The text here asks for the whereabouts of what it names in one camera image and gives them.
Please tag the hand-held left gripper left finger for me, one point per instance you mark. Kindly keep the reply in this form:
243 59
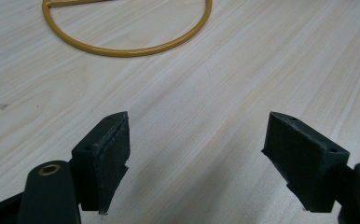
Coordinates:
102 161

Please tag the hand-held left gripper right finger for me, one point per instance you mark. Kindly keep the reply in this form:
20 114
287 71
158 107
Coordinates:
305 161

